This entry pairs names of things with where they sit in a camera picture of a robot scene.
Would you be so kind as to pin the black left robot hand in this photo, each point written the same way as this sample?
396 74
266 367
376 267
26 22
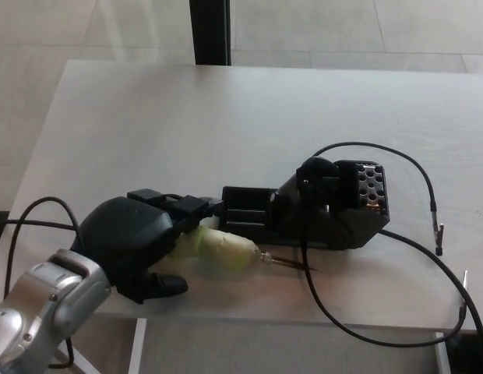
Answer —
124 233

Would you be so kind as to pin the tape-wrapped soldering iron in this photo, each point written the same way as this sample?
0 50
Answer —
226 249

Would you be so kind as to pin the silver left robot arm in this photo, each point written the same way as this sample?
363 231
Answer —
43 304

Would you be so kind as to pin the black soldering iron base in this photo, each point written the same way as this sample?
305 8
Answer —
343 226

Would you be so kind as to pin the white vertical table leg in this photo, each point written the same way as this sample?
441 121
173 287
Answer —
442 352
137 346

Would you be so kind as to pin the white slanted table leg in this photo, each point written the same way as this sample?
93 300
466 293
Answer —
83 362

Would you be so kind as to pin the black vertical pillar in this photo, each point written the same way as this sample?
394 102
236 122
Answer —
210 31

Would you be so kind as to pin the large black object under table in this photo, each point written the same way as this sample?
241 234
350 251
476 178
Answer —
469 354

